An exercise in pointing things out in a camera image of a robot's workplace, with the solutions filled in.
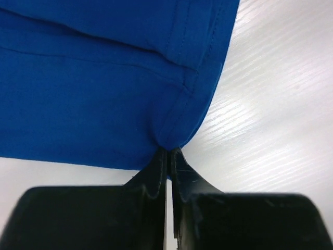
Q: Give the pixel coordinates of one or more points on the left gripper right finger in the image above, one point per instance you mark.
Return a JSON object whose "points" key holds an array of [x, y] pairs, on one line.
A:
{"points": [[207, 218]]}

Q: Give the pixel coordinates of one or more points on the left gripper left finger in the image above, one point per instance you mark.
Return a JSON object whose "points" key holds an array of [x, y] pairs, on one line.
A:
{"points": [[129, 216]]}

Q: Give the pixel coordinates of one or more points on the blue t shirt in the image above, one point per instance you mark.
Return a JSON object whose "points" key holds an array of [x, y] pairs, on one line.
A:
{"points": [[107, 83]]}

